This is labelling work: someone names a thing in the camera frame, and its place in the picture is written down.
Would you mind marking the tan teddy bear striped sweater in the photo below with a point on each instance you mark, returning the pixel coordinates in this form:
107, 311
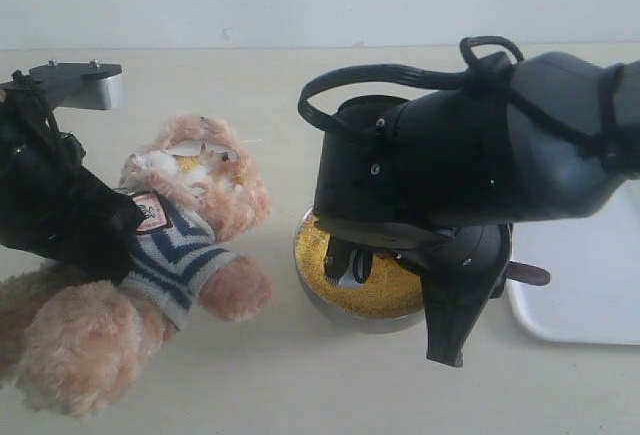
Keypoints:
74, 343

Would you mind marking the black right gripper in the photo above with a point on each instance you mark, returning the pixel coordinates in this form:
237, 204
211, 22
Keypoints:
431, 182

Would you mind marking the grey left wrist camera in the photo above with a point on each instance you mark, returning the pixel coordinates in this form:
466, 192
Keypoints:
89, 85

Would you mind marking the yellow millet grain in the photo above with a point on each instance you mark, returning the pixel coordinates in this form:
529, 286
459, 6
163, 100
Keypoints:
390, 292

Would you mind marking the stainless steel bowl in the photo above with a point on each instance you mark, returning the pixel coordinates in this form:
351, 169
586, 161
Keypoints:
371, 325

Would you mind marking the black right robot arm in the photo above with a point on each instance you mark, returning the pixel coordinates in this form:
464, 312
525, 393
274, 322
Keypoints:
573, 129

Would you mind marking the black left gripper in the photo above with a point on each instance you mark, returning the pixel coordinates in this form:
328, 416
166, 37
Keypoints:
51, 204

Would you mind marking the red-brown wooden spoon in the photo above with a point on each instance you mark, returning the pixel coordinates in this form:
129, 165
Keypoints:
527, 274

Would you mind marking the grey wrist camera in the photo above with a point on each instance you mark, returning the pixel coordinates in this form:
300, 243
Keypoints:
89, 85
346, 265

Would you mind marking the white rectangular tray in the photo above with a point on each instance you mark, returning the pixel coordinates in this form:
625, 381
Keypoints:
593, 295

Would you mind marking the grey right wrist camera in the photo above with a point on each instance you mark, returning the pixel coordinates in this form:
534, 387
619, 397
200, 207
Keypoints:
346, 265

